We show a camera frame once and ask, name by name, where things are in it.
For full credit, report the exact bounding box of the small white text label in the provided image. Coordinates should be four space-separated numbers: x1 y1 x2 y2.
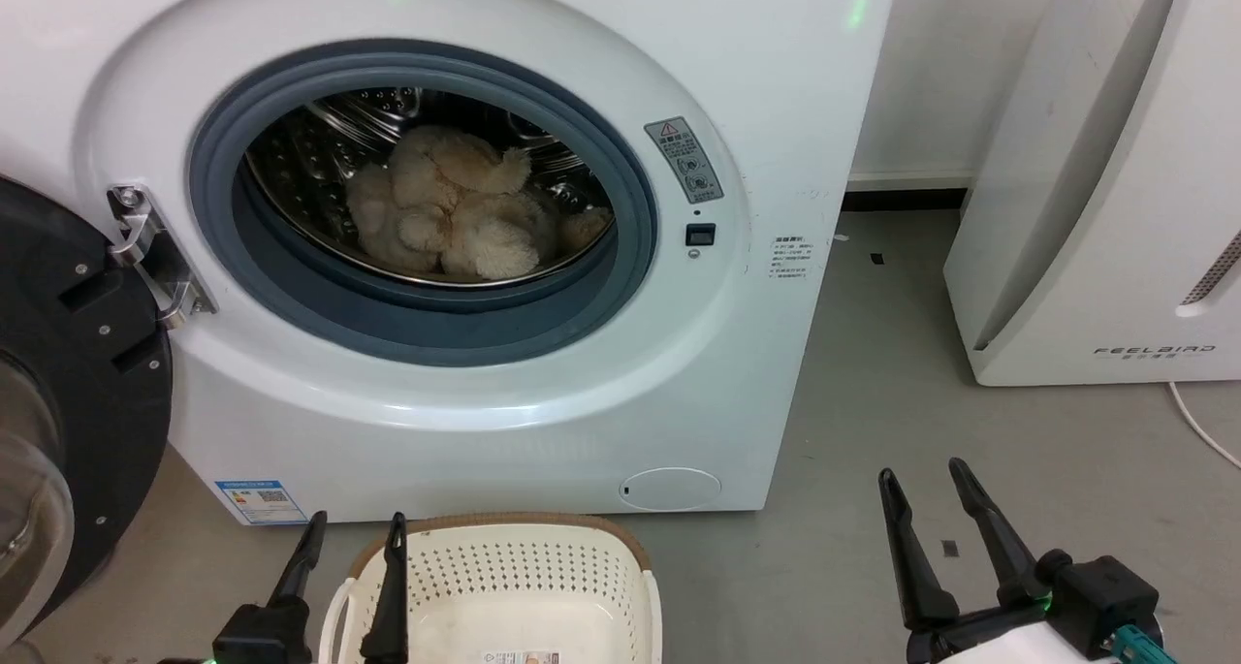
771 236 811 282

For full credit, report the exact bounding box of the oval filter access cover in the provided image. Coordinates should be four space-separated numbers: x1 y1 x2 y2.
620 467 722 512

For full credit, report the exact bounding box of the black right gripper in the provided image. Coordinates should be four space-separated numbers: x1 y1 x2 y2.
878 458 1164 664

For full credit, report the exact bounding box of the black round washer door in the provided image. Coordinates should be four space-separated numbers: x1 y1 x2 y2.
0 174 175 651

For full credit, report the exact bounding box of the stainless steel washer drum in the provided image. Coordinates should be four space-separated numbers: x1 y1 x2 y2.
242 86 618 288

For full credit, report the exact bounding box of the black baseboard strip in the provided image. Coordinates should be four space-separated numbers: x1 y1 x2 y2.
842 189 969 212

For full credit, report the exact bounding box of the teal cable connector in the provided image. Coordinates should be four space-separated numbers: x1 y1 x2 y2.
1113 624 1177 664

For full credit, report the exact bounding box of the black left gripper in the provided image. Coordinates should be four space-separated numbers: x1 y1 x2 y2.
210 511 409 664

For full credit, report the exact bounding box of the grey rubber door gasket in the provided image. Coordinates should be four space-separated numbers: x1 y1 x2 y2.
187 40 660 368

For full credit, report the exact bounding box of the cream perforated laundry basket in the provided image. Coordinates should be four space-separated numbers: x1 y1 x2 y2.
318 512 664 664

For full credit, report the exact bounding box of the white power cable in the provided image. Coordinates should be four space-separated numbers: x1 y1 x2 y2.
1167 381 1241 469

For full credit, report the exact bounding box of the chrome door hinge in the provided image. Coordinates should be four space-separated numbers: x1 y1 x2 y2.
107 185 216 332

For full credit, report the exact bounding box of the white air purifier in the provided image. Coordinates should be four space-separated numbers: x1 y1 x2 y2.
943 0 1241 388

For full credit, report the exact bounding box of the cream fluffy plush toy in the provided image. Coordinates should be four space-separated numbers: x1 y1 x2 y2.
345 125 615 281

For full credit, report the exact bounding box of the blue energy label sticker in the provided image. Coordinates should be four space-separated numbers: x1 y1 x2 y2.
215 479 310 526

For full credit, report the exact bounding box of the grey warning sticker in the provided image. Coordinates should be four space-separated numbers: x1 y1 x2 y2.
645 116 725 206

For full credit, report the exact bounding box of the white front-load washing machine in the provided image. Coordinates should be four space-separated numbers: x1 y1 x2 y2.
0 0 898 527

